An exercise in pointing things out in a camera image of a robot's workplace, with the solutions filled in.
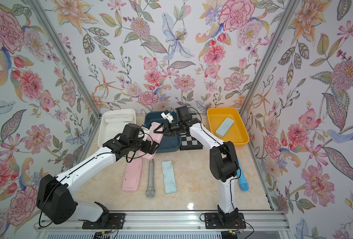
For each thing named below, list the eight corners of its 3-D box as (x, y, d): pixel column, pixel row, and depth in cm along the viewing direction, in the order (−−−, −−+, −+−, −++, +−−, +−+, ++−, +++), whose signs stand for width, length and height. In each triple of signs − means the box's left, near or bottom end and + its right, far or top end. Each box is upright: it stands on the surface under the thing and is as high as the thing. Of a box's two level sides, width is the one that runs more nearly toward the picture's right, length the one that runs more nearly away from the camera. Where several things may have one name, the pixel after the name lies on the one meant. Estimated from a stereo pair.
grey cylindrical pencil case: (146, 197, 83) (145, 196, 80) (150, 162, 96) (150, 159, 93) (154, 197, 83) (153, 196, 80) (157, 162, 96) (157, 159, 93)
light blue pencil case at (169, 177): (165, 194, 84) (165, 192, 82) (161, 162, 97) (161, 160, 94) (177, 192, 85) (177, 191, 83) (172, 161, 97) (172, 159, 95)
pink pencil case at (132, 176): (122, 191, 85) (120, 190, 83) (129, 160, 97) (127, 158, 95) (138, 191, 85) (137, 190, 83) (143, 160, 97) (142, 158, 95)
